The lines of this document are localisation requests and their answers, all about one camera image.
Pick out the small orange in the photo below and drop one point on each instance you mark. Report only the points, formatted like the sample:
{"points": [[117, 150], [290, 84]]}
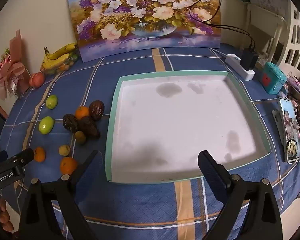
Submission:
{"points": [[39, 154], [81, 112], [68, 165]]}

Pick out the metal basket of accessories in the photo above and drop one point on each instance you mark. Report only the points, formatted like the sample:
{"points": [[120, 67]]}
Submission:
{"points": [[298, 87]]}

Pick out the pink wrapped bouquet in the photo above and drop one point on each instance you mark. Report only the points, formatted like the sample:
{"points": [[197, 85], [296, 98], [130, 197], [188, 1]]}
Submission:
{"points": [[8, 67]]}

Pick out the smartphone with lit screen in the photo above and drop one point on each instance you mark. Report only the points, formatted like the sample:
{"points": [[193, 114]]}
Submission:
{"points": [[290, 130]]}

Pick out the flower painting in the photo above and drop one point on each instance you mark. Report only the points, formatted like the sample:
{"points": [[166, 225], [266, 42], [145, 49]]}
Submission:
{"points": [[140, 17]]}

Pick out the white phone stand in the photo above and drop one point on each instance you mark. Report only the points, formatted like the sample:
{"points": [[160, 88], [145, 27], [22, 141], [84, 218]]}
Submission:
{"points": [[277, 122]]}

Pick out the white power strip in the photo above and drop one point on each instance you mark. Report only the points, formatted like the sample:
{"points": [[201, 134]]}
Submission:
{"points": [[236, 65]]}

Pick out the red apple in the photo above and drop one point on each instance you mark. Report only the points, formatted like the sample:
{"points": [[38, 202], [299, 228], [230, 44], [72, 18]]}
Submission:
{"points": [[37, 79]]}

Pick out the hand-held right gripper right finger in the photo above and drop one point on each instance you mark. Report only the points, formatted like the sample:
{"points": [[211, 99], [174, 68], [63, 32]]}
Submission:
{"points": [[212, 177]]}

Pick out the white chair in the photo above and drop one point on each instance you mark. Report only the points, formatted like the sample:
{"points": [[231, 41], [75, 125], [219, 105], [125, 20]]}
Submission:
{"points": [[265, 25]]}

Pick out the clear bag of small fruits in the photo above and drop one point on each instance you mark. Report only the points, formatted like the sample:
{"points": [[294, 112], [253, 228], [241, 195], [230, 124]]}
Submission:
{"points": [[71, 59]]}

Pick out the wrinkled dark brown fruit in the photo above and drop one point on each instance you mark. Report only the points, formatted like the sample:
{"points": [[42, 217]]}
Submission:
{"points": [[89, 129], [96, 109], [70, 123]]}

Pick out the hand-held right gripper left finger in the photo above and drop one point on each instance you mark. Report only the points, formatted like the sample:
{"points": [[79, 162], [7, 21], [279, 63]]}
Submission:
{"points": [[86, 161]]}

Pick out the white lattice shelf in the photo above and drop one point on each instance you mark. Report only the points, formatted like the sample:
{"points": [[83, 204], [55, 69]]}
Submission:
{"points": [[296, 42]]}

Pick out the small yellow-brown fruit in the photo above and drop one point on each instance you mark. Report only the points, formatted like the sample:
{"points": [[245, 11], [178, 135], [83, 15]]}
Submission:
{"points": [[80, 137], [64, 150]]}

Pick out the green round fruit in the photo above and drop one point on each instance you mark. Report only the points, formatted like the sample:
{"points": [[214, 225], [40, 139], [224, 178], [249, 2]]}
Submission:
{"points": [[51, 101], [46, 125]]}

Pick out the shallow white green-rimmed box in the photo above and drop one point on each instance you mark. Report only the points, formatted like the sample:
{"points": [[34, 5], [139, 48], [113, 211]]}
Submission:
{"points": [[177, 125]]}

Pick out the person's left hand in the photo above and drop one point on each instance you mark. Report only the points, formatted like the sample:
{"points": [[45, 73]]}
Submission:
{"points": [[5, 215]]}

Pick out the black charger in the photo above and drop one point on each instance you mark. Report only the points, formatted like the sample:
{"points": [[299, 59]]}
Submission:
{"points": [[248, 58]]}

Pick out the blue plaid tablecloth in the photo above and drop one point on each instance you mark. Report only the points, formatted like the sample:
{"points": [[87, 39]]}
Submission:
{"points": [[152, 205]]}

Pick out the yellow banana bunch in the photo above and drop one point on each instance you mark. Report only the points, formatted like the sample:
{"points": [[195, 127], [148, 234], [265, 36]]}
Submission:
{"points": [[57, 55]]}

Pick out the teal toy box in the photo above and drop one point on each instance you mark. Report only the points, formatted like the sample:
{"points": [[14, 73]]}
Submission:
{"points": [[272, 78]]}

